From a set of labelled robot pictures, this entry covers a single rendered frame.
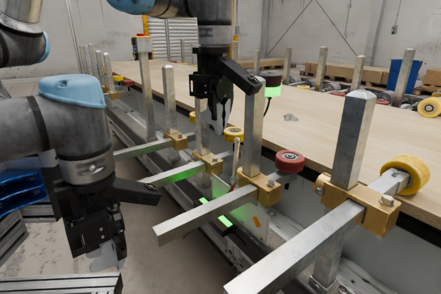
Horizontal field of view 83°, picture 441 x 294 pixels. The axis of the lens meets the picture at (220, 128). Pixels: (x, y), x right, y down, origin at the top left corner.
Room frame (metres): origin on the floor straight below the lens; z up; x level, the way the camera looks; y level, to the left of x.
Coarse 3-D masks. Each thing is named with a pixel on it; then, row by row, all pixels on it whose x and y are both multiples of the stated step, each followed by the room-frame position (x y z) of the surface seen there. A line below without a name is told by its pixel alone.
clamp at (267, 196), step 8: (240, 168) 0.64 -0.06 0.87; (240, 176) 0.61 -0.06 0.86; (256, 176) 0.59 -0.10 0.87; (264, 176) 0.59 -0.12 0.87; (240, 184) 0.60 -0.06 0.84; (256, 184) 0.55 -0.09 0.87; (264, 184) 0.55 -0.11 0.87; (280, 184) 0.55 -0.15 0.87; (264, 192) 0.53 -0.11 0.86; (272, 192) 0.53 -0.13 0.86; (280, 192) 0.55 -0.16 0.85; (264, 200) 0.53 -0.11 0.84; (272, 200) 0.53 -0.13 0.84
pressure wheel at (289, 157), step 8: (280, 152) 0.66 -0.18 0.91; (288, 152) 0.67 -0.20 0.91; (296, 152) 0.66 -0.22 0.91; (280, 160) 0.62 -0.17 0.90; (288, 160) 0.61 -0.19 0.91; (296, 160) 0.61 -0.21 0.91; (280, 168) 0.62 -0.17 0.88; (288, 168) 0.60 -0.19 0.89; (296, 168) 0.60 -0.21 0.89; (288, 184) 0.64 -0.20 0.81
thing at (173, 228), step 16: (272, 176) 0.61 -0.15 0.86; (288, 176) 0.62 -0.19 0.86; (240, 192) 0.53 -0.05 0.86; (256, 192) 0.55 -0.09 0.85; (208, 208) 0.47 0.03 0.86; (224, 208) 0.49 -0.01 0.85; (160, 224) 0.42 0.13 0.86; (176, 224) 0.42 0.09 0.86; (192, 224) 0.43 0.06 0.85; (160, 240) 0.39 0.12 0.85
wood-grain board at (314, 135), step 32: (96, 64) 2.89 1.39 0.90; (128, 64) 2.87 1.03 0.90; (160, 64) 2.87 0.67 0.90; (160, 96) 1.48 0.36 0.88; (192, 96) 1.37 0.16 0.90; (288, 96) 1.37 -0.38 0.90; (320, 96) 1.37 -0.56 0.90; (288, 128) 0.88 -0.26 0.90; (320, 128) 0.88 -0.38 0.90; (384, 128) 0.88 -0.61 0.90; (416, 128) 0.88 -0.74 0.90; (320, 160) 0.63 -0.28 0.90; (384, 160) 0.63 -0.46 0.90
